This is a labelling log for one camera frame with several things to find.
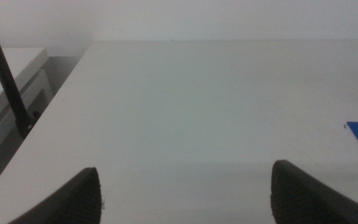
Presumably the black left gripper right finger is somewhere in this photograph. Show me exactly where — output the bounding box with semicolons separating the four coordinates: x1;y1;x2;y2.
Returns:
270;159;358;224

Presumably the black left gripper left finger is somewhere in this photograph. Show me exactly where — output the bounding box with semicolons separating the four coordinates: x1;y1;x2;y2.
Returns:
7;167;103;224

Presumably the black pole clamp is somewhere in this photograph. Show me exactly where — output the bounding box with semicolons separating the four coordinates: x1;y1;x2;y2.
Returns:
14;110;42;139

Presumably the white side cabinet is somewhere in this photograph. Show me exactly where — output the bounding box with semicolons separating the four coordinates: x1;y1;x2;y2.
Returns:
0;47;54;170

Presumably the black stand pole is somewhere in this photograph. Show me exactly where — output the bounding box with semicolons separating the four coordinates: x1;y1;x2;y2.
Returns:
0;0;28;121

